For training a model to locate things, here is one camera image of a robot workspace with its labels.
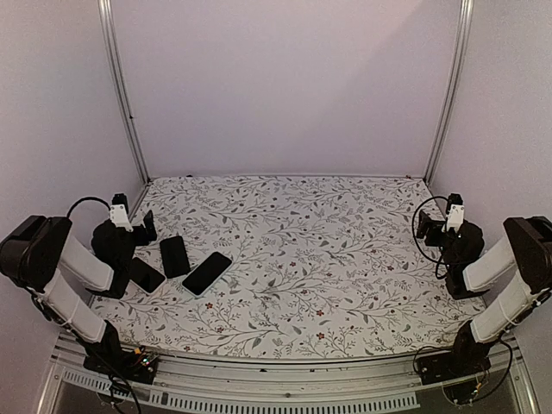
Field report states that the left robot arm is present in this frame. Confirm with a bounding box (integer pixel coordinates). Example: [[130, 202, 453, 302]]
[[1, 216, 141, 374]]

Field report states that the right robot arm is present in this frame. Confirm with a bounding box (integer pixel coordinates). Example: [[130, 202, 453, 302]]
[[413, 204, 551, 376]]

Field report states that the black phone middle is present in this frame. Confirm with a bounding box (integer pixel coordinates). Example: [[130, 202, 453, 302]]
[[160, 235, 191, 279]]

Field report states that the black phone with white edge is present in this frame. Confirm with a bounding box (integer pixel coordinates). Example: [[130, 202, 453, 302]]
[[129, 257, 166, 295]]

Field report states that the floral patterned table mat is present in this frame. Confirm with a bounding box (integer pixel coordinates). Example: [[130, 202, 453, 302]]
[[92, 177, 485, 360]]

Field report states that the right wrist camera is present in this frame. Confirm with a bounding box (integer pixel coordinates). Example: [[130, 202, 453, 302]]
[[443, 193, 465, 233]]

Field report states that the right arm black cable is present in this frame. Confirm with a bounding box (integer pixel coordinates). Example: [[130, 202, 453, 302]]
[[412, 196, 452, 281]]

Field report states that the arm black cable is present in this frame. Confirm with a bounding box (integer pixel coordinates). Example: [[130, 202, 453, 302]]
[[412, 196, 452, 281], [66, 196, 114, 219]]

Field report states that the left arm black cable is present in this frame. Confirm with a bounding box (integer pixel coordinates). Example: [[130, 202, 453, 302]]
[[66, 196, 114, 219]]

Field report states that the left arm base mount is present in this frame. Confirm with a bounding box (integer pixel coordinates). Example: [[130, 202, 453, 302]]
[[84, 350, 159, 385]]

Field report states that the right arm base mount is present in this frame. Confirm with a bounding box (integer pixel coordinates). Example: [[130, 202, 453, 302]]
[[413, 351, 491, 405]]

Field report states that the front aluminium rail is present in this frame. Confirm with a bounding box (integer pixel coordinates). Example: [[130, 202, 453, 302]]
[[37, 334, 541, 413]]

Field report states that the left aluminium frame post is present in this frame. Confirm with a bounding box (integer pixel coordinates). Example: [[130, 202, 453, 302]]
[[97, 0, 151, 185]]

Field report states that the aluminium frame post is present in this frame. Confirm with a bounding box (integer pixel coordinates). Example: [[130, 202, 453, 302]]
[[97, 0, 151, 185], [423, 0, 474, 187]]

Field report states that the right aluminium frame post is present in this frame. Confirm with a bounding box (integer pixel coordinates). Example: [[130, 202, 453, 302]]
[[423, 0, 474, 187]]

